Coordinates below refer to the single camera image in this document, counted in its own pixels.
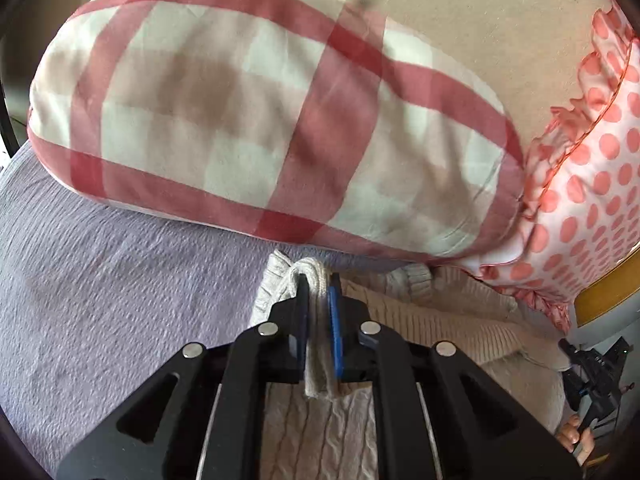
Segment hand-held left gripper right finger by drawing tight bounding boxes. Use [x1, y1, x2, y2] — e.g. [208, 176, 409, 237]
[327, 273, 583, 480]

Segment red checked pillow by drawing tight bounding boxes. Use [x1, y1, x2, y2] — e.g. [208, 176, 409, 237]
[26, 0, 528, 264]

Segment lavender bed sheet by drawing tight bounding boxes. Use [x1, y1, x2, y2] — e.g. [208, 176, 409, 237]
[0, 141, 401, 477]

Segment wooden bed frame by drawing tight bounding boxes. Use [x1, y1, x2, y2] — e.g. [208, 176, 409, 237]
[575, 252, 640, 327]

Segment pink polka dot pillow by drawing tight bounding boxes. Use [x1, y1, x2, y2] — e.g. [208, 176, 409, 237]
[460, 7, 640, 335]

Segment person's right hand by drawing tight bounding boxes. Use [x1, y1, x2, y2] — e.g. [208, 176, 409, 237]
[556, 415, 597, 466]

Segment beige knit sweater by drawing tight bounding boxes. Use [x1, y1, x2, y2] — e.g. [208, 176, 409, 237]
[248, 251, 572, 480]

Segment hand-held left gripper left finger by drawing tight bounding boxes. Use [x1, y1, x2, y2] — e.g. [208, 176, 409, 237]
[56, 275, 312, 480]

